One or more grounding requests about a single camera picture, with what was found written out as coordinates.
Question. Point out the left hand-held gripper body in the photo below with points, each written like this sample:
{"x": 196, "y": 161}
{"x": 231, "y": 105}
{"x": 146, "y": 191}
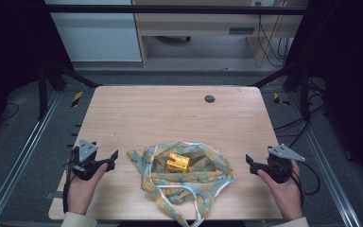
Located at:
{"x": 86, "y": 157}

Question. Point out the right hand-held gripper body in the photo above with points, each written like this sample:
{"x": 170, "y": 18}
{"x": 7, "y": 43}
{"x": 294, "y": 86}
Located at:
{"x": 280, "y": 164}

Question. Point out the yellow box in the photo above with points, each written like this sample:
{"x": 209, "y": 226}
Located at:
{"x": 178, "y": 162}

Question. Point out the fruit print cloth bag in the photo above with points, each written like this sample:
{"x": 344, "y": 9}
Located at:
{"x": 186, "y": 186}

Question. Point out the person's right hand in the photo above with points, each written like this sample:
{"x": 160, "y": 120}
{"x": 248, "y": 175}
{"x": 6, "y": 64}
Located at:
{"x": 283, "y": 195}

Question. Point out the person's left hand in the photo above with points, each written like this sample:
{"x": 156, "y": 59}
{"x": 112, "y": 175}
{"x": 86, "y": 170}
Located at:
{"x": 83, "y": 189}

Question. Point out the yellow black hazard tape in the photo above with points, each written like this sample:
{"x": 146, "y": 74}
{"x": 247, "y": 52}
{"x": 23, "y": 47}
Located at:
{"x": 280, "y": 99}
{"x": 77, "y": 98}

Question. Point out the black metal stand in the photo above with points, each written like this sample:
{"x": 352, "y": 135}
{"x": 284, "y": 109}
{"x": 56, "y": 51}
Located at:
{"x": 304, "y": 91}
{"x": 42, "y": 91}

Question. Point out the white cabinet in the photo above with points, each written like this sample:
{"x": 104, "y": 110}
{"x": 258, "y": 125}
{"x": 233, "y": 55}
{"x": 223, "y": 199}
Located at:
{"x": 97, "y": 38}

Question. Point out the black crossbar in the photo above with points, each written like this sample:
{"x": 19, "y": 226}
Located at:
{"x": 170, "y": 9}

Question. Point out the aluminium floor rail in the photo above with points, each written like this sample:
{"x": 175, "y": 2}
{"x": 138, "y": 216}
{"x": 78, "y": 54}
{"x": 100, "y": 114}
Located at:
{"x": 327, "y": 170}
{"x": 22, "y": 157}

